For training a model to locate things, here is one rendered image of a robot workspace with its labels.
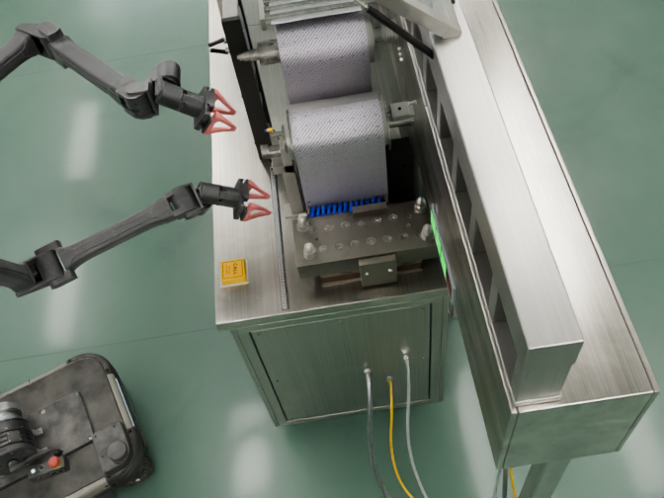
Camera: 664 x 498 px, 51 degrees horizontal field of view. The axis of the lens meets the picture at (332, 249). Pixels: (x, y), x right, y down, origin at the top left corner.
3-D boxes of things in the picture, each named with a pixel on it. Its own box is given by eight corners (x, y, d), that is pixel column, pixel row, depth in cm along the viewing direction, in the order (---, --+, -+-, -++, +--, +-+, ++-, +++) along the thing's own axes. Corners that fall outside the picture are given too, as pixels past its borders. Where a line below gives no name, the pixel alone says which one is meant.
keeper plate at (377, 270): (361, 281, 196) (358, 259, 188) (396, 276, 196) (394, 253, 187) (362, 289, 195) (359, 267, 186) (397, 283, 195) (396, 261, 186)
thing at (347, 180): (306, 208, 200) (296, 165, 185) (387, 196, 199) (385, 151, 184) (306, 209, 199) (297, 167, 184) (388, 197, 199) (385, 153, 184)
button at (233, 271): (221, 266, 206) (219, 261, 204) (245, 262, 206) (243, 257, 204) (222, 286, 202) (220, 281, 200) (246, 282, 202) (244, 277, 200)
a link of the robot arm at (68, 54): (49, 61, 190) (31, 28, 181) (66, 50, 192) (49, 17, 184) (142, 128, 170) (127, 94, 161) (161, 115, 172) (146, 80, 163)
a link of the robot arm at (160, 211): (47, 288, 178) (30, 251, 179) (55, 290, 184) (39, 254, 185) (200, 211, 182) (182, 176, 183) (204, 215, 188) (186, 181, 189)
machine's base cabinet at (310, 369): (247, 27, 414) (211, -118, 344) (355, 9, 413) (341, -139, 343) (278, 437, 268) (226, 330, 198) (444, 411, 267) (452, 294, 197)
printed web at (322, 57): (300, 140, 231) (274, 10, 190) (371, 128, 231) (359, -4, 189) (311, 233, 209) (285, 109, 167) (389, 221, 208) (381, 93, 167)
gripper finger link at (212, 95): (229, 134, 178) (195, 123, 173) (228, 116, 182) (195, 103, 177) (242, 118, 173) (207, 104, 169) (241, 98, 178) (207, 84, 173)
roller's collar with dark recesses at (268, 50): (260, 55, 196) (256, 37, 191) (281, 52, 196) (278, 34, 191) (261, 70, 193) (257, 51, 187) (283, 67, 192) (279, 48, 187)
